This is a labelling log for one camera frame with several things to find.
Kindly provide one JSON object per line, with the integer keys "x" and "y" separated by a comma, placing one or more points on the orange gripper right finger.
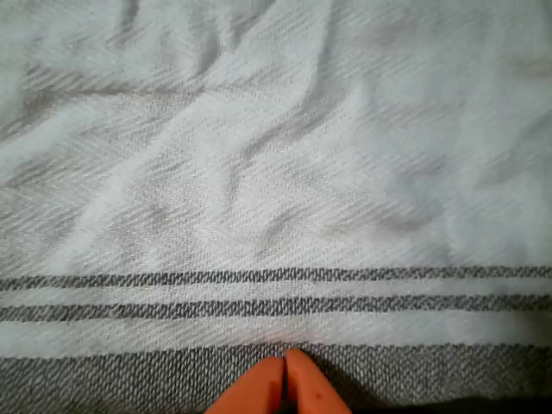
{"x": 310, "y": 388}

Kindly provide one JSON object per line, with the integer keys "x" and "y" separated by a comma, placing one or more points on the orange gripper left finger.
{"x": 254, "y": 392}

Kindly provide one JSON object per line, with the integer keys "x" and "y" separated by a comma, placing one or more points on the white grey-striped towel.
{"x": 276, "y": 172}

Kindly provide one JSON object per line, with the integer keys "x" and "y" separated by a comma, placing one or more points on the black fabric mat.
{"x": 474, "y": 409}

